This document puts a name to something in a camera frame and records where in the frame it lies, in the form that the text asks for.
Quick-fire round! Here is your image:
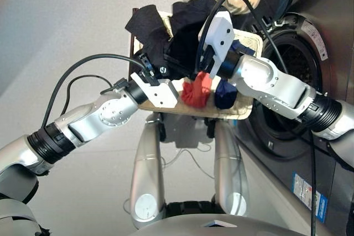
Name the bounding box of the coral red garment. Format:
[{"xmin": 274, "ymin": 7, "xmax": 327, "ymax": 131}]
[{"xmin": 181, "ymin": 70, "xmax": 214, "ymax": 109}]

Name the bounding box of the black garment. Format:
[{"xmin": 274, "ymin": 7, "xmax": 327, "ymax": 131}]
[{"xmin": 124, "ymin": 0, "xmax": 222, "ymax": 81}]

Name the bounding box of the navy blue garment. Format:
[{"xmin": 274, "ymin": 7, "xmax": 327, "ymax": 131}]
[{"xmin": 214, "ymin": 39, "xmax": 255, "ymax": 110}]

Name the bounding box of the pale woven laundry basket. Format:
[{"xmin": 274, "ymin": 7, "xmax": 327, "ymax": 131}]
[{"xmin": 132, "ymin": 11, "xmax": 263, "ymax": 120}]

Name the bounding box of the grey front-load washing machine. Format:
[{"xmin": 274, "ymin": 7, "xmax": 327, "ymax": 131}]
[{"xmin": 235, "ymin": 0, "xmax": 354, "ymax": 236}]

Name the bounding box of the silver robot leg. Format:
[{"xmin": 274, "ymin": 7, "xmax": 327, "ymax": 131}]
[
  {"xmin": 212, "ymin": 121, "xmax": 251, "ymax": 217},
  {"xmin": 129, "ymin": 113, "xmax": 166, "ymax": 230}
]

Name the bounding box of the white door rim label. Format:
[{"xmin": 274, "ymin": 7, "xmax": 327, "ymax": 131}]
[{"xmin": 300, "ymin": 21, "xmax": 329, "ymax": 61}]

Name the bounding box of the silver robot torso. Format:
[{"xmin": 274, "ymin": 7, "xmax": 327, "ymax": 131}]
[{"xmin": 129, "ymin": 200, "xmax": 305, "ymax": 236}]

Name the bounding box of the blue white energy label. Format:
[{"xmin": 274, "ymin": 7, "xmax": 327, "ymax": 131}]
[{"xmin": 292, "ymin": 171, "xmax": 329, "ymax": 223}]

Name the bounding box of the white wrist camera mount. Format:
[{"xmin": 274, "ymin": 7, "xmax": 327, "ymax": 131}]
[
  {"xmin": 130, "ymin": 72, "xmax": 179, "ymax": 109},
  {"xmin": 197, "ymin": 11, "xmax": 236, "ymax": 79}
]

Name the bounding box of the thin floor wire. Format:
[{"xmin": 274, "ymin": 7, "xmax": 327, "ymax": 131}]
[{"xmin": 123, "ymin": 147, "xmax": 216, "ymax": 214}]

